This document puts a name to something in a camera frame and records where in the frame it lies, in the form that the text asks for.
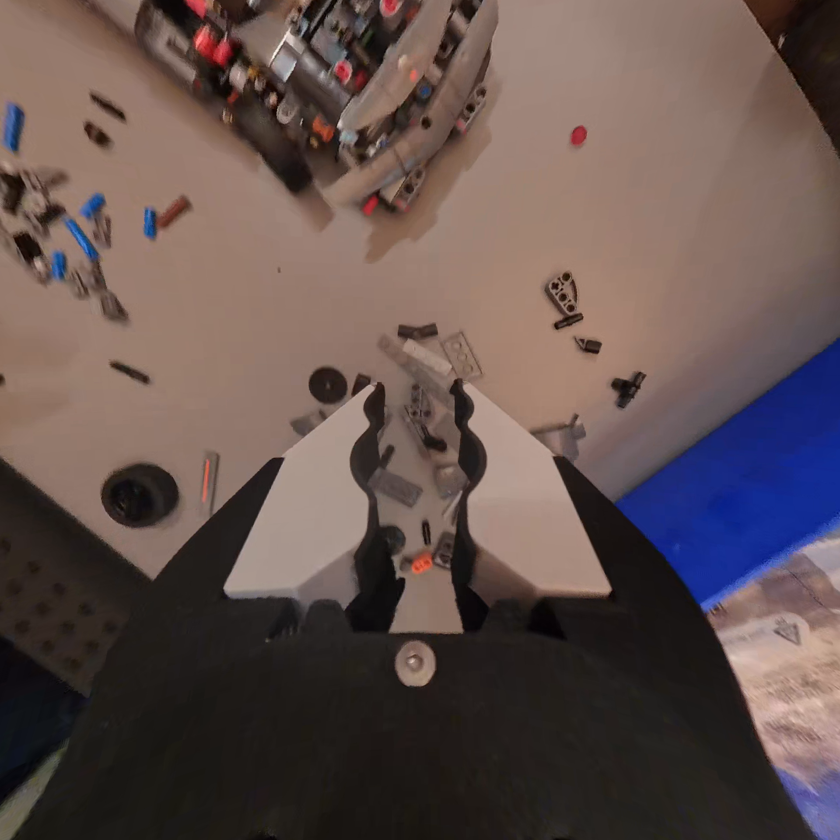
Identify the pile of dark lego pieces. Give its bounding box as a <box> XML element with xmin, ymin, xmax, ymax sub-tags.
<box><xmin>289</xmin><ymin>269</ymin><xmax>647</xmax><ymax>578</ymax></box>

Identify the group of small lego connectors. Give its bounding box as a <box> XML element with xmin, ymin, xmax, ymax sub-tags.
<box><xmin>0</xmin><ymin>92</ymin><xmax>161</xmax><ymax>326</ymax></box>

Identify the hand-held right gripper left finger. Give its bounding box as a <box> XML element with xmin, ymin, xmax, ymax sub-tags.
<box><xmin>223</xmin><ymin>382</ymin><xmax>408</xmax><ymax>634</ymax></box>

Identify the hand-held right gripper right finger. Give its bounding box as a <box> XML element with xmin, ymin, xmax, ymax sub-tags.
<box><xmin>448</xmin><ymin>378</ymin><xmax>613</xmax><ymax>634</ymax></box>

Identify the blue plastic bin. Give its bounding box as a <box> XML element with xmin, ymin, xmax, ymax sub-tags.
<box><xmin>613</xmin><ymin>338</ymin><xmax>840</xmax><ymax>611</ymax></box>

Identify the black lego set box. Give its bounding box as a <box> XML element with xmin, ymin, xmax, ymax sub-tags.
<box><xmin>745</xmin><ymin>0</ymin><xmax>840</xmax><ymax>158</ymax></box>

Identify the grey lego tile orange stripe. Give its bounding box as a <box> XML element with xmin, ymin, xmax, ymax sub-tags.
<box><xmin>199</xmin><ymin>451</ymin><xmax>221</xmax><ymax>516</ymax></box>

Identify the black perforated panel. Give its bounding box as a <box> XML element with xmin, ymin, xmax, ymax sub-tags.
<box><xmin>0</xmin><ymin>456</ymin><xmax>155</xmax><ymax>697</ymax></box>

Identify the black lego tyre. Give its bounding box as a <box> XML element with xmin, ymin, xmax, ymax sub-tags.
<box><xmin>100</xmin><ymin>462</ymin><xmax>180</xmax><ymax>528</ymax></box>

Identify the heap of clear plastic bags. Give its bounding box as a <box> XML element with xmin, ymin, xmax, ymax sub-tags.
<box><xmin>702</xmin><ymin>532</ymin><xmax>840</xmax><ymax>840</ymax></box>

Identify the grey lego car model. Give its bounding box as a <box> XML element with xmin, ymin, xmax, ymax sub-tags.
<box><xmin>134</xmin><ymin>0</ymin><xmax>500</xmax><ymax>214</ymax></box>

